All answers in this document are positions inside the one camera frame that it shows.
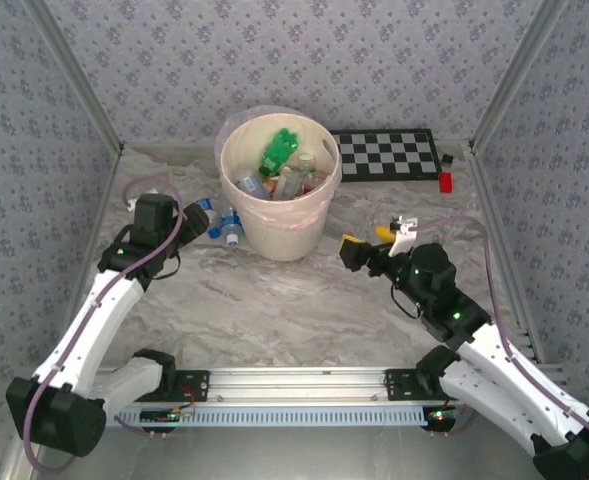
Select aluminium frame post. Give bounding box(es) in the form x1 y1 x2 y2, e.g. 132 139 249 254
23 0 125 154
468 0 573 154

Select left circuit board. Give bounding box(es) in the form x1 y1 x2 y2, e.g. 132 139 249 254
139 407 195 434

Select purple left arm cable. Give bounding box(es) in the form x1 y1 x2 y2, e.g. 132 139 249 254
22 174 195 474

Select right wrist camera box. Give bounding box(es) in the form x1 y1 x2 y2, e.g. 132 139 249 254
387 215 420 259

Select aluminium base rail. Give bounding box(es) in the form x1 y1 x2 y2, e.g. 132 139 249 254
93 364 568 404

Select slotted white cable duct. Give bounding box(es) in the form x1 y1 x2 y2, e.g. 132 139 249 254
106 405 430 428

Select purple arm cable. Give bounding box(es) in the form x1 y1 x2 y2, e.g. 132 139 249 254
413 216 589 451
22 174 195 474

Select clear bottle blue label white cap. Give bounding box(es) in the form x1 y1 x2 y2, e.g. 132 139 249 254
218 207 245 247

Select right circuit board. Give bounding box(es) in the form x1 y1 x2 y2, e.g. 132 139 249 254
422 405 459 434

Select circuit board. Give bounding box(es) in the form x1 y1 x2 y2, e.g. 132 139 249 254
139 407 195 434
422 405 459 434

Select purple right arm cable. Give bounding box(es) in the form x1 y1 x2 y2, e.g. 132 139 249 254
413 216 589 451

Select large clear plastic bottle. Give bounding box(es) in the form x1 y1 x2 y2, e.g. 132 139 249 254
278 167 303 199

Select thin black left cable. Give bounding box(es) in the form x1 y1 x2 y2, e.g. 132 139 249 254
156 249 183 280

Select cream plastic bin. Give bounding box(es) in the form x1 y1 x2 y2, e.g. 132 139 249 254
217 112 344 262

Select thin black right cable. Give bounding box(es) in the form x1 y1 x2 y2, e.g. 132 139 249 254
391 287 424 321

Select thin black cable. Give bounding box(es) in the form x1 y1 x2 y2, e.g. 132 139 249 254
391 287 424 321
156 249 183 280

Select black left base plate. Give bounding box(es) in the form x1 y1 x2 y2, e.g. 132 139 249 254
166 369 211 403

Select aluminium right frame post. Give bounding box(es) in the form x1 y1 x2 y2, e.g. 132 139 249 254
468 0 573 154

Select aluminium right side rail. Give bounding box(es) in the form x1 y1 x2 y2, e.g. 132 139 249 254
466 144 548 365

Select aluminium left frame post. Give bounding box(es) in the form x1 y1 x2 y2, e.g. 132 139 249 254
23 0 125 154

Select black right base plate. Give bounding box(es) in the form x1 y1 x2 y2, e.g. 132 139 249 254
384 368 425 401

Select aluminium left side rail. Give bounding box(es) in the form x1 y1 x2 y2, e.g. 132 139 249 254
68 143 126 311

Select black and grey checkerboard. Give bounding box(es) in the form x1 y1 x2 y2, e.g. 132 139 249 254
328 128 443 184

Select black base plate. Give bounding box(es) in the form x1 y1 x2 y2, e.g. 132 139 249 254
384 368 425 401
166 369 211 403

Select green plastic bottle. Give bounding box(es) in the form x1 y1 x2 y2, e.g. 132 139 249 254
259 128 300 176

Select orange label plastic bottle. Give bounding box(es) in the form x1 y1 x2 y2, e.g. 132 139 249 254
301 169 328 196

